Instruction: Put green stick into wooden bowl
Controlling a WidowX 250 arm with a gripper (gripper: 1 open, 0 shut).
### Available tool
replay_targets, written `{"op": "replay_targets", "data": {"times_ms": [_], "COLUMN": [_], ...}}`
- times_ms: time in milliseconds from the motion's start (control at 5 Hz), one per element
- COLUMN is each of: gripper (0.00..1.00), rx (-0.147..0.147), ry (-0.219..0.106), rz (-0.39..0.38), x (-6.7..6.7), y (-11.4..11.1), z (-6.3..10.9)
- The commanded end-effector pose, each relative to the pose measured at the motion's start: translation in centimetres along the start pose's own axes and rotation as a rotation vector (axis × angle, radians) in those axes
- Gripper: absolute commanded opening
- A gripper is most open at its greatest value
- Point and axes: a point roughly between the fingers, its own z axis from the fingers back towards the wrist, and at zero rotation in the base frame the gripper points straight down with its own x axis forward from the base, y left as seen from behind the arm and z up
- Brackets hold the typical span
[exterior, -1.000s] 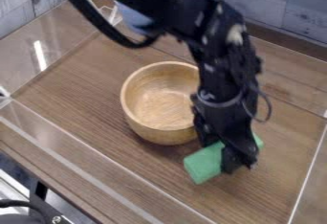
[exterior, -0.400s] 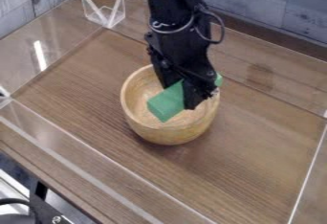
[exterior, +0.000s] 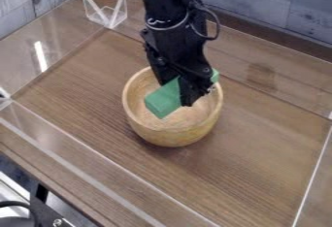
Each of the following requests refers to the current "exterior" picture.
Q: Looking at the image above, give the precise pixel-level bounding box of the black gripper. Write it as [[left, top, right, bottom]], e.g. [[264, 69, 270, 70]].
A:
[[141, 0, 221, 107]]

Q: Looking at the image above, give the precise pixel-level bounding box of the green foam block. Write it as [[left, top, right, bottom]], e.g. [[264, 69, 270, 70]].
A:
[[144, 68, 221, 120]]

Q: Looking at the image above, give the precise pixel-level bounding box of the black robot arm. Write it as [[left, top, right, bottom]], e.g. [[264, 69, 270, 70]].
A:
[[141, 0, 220, 107]]

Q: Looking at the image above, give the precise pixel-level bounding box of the wooden bowl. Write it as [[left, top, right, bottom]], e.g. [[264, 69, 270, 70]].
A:
[[122, 67, 224, 147]]

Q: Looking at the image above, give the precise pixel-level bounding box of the clear acrylic corner bracket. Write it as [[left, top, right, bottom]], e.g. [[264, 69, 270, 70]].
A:
[[84, 0, 128, 29]]

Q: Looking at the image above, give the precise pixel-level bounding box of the black table frame bracket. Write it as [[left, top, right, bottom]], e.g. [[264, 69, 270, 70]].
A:
[[27, 181, 89, 227]]

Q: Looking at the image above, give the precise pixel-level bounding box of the black cable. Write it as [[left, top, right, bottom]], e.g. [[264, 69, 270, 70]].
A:
[[0, 201, 34, 227]]

